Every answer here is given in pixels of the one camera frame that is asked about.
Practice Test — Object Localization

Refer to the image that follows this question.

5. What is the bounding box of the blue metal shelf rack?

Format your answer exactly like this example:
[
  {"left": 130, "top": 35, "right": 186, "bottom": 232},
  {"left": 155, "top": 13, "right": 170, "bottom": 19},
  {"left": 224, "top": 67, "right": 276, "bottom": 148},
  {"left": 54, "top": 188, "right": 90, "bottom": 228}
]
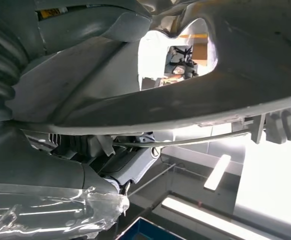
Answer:
[{"left": 115, "top": 216, "right": 186, "bottom": 240}]

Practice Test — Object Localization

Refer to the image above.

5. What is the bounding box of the ceiling light panel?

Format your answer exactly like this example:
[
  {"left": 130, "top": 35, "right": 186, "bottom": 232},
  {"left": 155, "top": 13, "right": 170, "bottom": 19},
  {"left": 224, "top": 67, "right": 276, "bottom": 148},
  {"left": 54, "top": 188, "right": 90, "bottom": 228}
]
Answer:
[
  {"left": 204, "top": 154, "right": 232, "bottom": 192},
  {"left": 161, "top": 195, "right": 274, "bottom": 240}
]

